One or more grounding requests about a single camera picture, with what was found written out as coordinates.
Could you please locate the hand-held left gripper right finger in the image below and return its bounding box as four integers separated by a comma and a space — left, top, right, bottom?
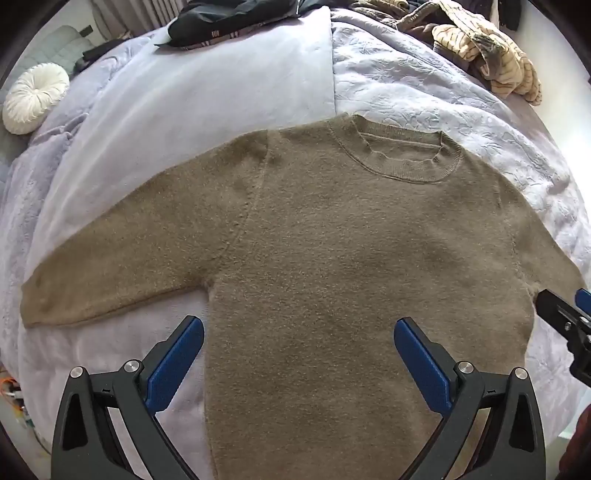
393, 316, 548, 480

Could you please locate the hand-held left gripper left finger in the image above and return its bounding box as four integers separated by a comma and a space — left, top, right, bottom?
51, 315, 205, 480

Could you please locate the olive brown knit sweater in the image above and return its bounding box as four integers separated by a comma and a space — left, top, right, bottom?
21, 113, 587, 480

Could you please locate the fuzzy purple blanket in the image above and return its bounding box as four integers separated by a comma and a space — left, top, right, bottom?
0, 34, 153, 352

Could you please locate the smooth lavender blanket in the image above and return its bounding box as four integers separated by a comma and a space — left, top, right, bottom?
18, 6, 337, 467

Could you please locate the beige striped garment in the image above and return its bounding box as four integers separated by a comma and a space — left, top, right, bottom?
397, 0, 543, 107

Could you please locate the round white pleated cushion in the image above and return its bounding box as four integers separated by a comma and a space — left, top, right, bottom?
2, 64, 71, 136

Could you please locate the small black object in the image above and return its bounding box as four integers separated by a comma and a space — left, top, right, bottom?
73, 39, 127, 73

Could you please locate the purple plaid cloth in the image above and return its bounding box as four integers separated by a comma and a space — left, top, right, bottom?
178, 11, 305, 51

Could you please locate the black garment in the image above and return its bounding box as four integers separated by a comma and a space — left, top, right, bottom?
154, 0, 333, 49

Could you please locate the grey quilted mat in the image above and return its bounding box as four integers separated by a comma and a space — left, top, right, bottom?
0, 25, 100, 167

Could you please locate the grey curtain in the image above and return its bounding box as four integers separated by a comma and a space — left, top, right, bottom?
90, 0, 195, 24

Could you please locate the tangle of cables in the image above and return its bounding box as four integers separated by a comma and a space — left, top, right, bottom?
0, 364, 35, 430

